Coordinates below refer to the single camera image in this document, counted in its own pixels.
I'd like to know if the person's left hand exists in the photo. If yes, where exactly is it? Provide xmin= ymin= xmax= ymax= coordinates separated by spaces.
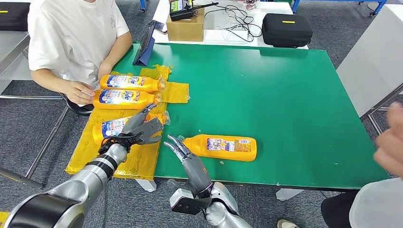
xmin=96 ymin=61 xmax=113 ymax=81

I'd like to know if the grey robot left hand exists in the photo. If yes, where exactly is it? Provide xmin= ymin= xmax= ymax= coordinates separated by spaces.
xmin=120 ymin=103 xmax=165 ymax=146

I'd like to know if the person's hand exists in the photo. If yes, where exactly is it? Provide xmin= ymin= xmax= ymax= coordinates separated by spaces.
xmin=373 ymin=102 xmax=403 ymax=179

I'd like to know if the person's right hand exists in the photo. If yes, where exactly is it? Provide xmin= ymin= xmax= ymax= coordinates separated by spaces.
xmin=63 ymin=80 xmax=96 ymax=105

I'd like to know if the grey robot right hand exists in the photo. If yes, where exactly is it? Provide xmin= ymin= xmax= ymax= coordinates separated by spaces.
xmin=163 ymin=134 xmax=214 ymax=199

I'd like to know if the orange detergent bottle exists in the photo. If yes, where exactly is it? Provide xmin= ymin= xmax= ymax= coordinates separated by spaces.
xmin=99 ymin=74 xmax=166 ymax=94
xmin=92 ymin=89 xmax=163 ymax=110
xmin=179 ymin=134 xmax=258 ymax=162
xmin=92 ymin=110 xmax=171 ymax=146

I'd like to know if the black stool seat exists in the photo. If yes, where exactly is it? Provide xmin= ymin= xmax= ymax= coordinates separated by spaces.
xmin=59 ymin=94 xmax=95 ymax=117

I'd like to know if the yellow taped mat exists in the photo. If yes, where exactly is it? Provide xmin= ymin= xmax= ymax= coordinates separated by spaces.
xmin=64 ymin=64 xmax=190 ymax=181

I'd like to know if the tablet in blue case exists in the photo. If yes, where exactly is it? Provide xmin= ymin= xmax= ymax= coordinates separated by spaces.
xmin=132 ymin=21 xmax=157 ymax=67

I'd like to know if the person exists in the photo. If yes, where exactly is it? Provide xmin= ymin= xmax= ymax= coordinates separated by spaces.
xmin=277 ymin=178 xmax=403 ymax=228
xmin=28 ymin=0 xmax=134 ymax=106

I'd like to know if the white table leg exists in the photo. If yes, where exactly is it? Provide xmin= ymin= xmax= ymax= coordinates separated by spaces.
xmin=135 ymin=179 xmax=157 ymax=192
xmin=276 ymin=188 xmax=305 ymax=201

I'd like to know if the smartphone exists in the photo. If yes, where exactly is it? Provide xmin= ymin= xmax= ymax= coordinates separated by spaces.
xmin=145 ymin=19 xmax=168 ymax=35

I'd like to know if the cardboard box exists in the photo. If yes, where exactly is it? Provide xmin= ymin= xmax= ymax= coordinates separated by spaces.
xmin=166 ymin=8 xmax=205 ymax=42

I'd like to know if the black handheld controller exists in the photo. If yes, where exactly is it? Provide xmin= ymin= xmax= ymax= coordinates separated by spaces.
xmin=169 ymin=0 xmax=220 ymax=22

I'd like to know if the black hard case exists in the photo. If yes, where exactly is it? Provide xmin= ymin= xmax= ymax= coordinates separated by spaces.
xmin=262 ymin=13 xmax=314 ymax=49
xmin=0 ymin=2 xmax=30 ymax=32

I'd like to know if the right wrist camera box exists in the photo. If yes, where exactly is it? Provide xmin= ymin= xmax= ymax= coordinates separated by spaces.
xmin=169 ymin=188 xmax=211 ymax=216

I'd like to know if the steel-frame table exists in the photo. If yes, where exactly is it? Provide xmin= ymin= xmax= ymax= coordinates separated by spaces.
xmin=0 ymin=29 xmax=70 ymax=191

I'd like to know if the black cable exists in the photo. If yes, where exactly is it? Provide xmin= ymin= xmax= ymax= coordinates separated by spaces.
xmin=204 ymin=3 xmax=263 ymax=42

